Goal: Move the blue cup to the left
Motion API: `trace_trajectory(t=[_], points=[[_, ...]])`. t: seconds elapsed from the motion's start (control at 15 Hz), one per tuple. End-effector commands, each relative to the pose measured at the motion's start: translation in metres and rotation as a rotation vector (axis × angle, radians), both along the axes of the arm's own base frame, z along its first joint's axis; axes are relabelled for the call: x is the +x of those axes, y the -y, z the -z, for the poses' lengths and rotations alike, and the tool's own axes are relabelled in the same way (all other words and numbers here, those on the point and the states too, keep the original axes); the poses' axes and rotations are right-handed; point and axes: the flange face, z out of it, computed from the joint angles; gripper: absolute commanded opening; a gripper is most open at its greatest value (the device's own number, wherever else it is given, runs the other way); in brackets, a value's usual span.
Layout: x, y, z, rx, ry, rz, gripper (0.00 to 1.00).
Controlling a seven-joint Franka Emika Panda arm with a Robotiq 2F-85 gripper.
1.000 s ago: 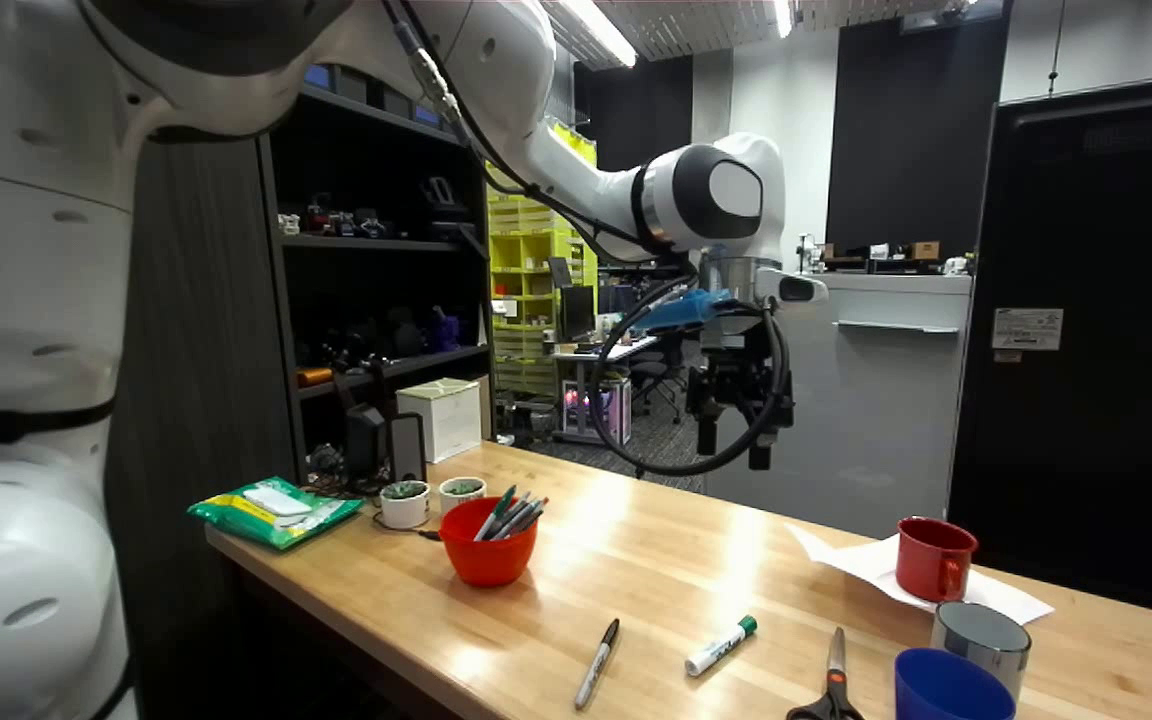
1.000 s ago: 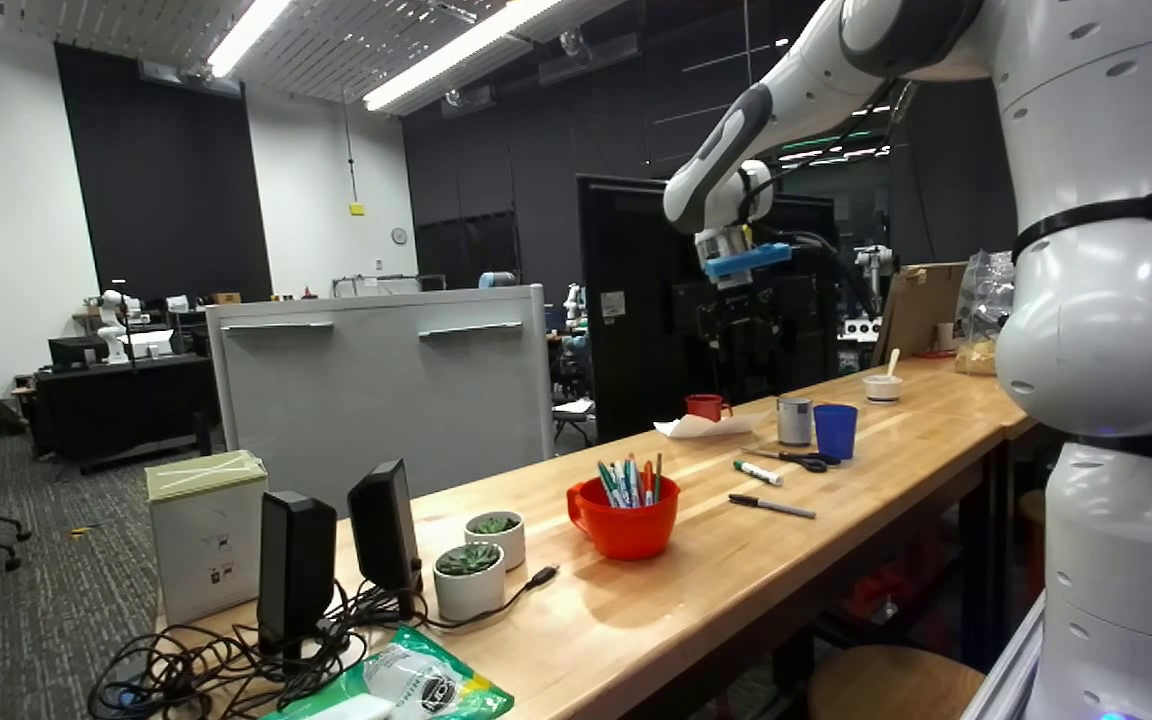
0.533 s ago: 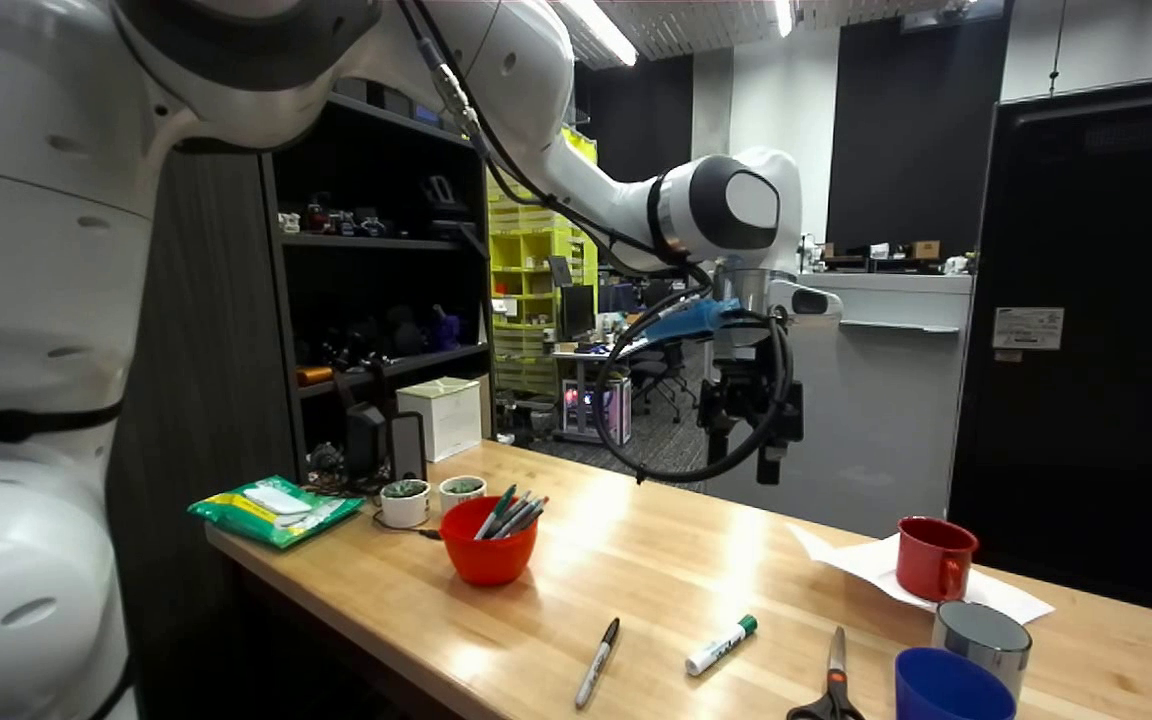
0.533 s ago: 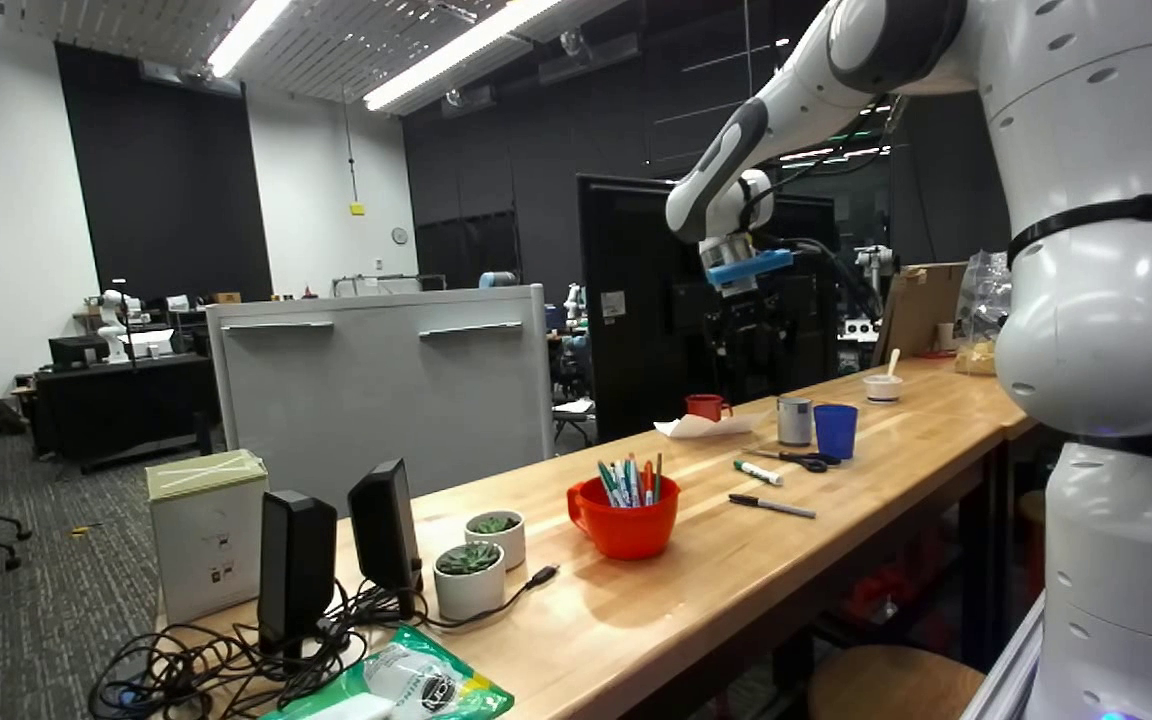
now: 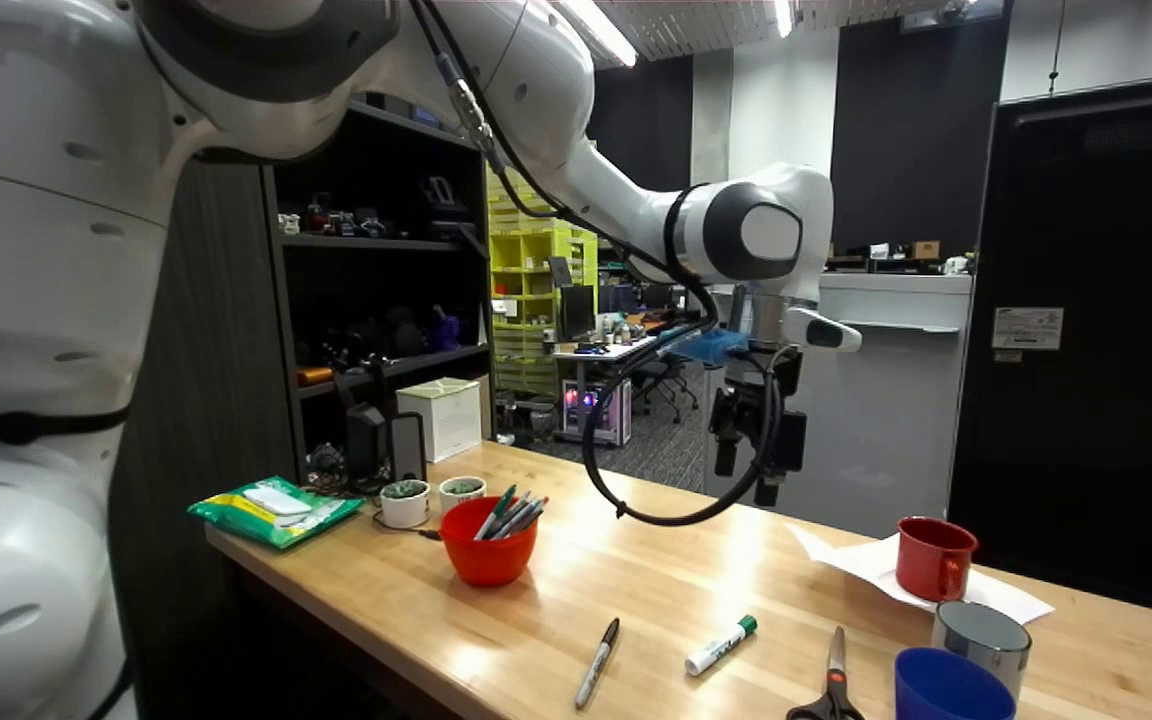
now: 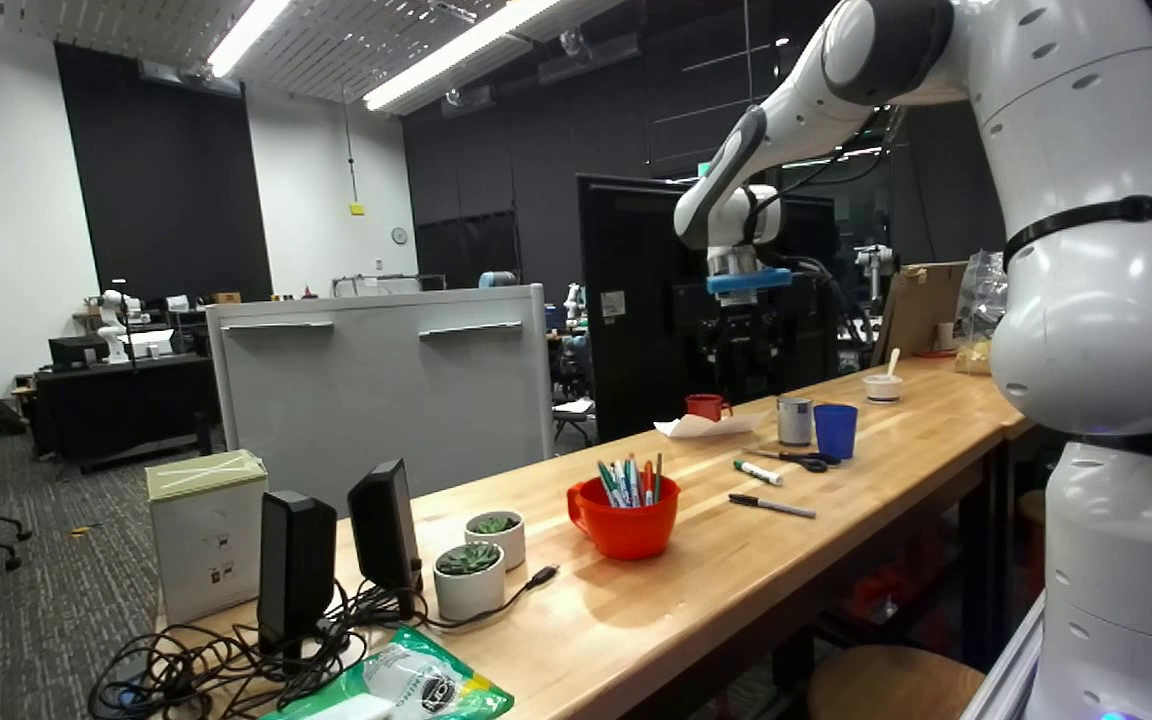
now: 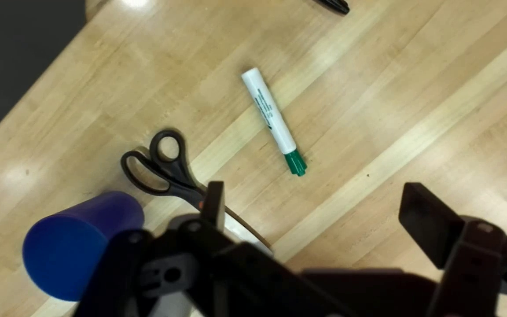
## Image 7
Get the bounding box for white marker green cap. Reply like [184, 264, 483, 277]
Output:
[240, 65, 310, 178]

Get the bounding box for blue plastic cup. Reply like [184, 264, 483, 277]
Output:
[22, 190, 147, 303]

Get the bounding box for black marker pen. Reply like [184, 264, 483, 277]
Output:
[314, 0, 353, 16]

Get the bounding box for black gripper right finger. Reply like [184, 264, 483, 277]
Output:
[398, 182, 462, 270]

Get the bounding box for black scissors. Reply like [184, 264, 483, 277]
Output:
[120, 127, 275, 250]

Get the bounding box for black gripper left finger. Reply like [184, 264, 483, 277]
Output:
[199, 180, 228, 233]

